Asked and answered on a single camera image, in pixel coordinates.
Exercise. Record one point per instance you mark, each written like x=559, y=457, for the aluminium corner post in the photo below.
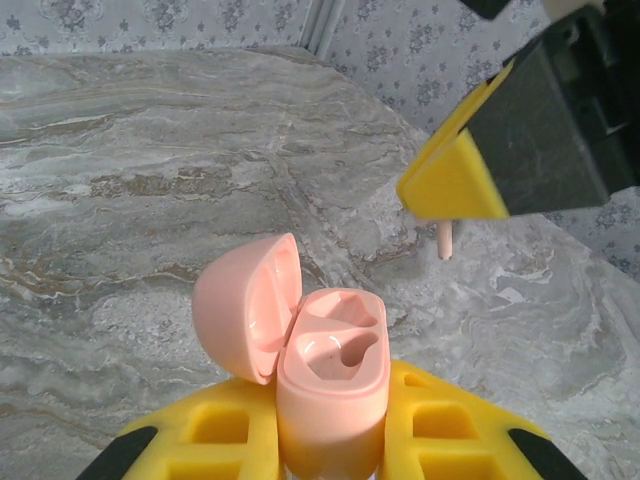
x=320, y=25

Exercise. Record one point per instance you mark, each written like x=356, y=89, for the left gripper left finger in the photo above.
x=200, y=430

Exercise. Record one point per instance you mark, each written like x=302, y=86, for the pink earbud charging case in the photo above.
x=330, y=400

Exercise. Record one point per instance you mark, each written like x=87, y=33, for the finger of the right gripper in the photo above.
x=525, y=150

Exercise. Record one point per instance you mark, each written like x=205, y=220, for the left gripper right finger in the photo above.
x=450, y=425

